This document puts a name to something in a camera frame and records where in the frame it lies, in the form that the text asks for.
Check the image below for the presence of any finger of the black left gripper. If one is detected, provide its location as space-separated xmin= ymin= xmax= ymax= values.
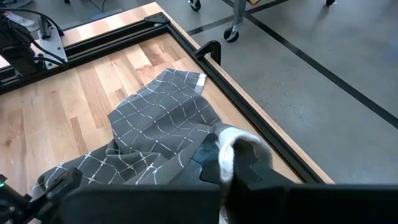
xmin=29 ymin=167 xmax=83 ymax=219

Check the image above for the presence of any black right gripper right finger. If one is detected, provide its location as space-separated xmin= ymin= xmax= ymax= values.
xmin=226 ymin=138 xmax=398 ymax=224

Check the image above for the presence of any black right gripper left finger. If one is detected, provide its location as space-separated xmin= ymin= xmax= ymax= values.
xmin=60 ymin=133 xmax=221 ymax=224

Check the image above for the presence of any grey checked towel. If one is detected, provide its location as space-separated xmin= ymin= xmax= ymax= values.
xmin=30 ymin=68 xmax=275 ymax=224

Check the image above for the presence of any wheeled grey metal workbench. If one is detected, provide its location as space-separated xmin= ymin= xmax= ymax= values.
xmin=186 ymin=0 xmax=336 ymax=44

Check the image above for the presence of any black aluminium table frame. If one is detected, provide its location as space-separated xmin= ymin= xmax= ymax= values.
xmin=0 ymin=12 xmax=325 ymax=185

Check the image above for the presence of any black frame hook clamp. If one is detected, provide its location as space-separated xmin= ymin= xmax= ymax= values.
xmin=193 ymin=40 xmax=223 ymax=67

